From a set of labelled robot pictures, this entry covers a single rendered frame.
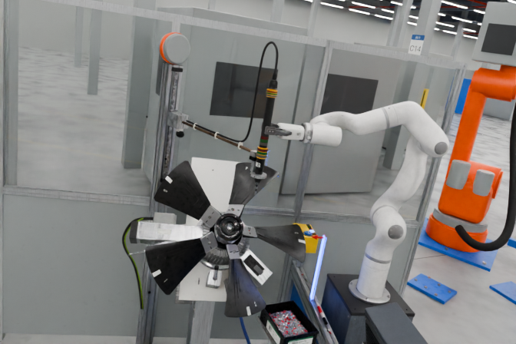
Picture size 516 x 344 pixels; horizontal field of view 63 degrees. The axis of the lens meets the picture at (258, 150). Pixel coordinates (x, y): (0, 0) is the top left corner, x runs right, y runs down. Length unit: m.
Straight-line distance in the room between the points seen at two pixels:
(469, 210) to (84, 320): 4.09
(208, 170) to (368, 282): 0.93
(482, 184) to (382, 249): 3.39
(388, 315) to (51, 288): 2.07
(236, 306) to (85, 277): 1.30
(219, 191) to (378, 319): 1.04
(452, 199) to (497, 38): 1.82
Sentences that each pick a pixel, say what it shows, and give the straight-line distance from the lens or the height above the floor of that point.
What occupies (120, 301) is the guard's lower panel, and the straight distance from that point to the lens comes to 2.89.
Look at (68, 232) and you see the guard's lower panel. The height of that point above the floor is 0.75.
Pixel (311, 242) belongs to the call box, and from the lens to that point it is 2.20.
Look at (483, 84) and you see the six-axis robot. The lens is 5.34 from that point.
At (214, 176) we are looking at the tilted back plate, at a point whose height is 1.29.
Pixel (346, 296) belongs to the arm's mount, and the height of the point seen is 0.95.
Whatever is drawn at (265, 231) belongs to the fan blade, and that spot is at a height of 1.19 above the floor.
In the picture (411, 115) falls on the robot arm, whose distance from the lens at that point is 1.81.
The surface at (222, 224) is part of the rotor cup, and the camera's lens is 1.78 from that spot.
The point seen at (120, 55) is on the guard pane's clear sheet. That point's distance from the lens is 2.39.
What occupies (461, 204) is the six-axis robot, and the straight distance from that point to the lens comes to 5.35.
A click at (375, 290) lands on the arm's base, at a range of 2.05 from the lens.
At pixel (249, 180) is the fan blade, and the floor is 1.37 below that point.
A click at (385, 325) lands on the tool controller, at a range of 1.39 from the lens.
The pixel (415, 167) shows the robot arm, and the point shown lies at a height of 1.58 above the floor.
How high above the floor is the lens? 1.98
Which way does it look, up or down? 14 degrees down
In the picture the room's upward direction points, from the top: 9 degrees clockwise
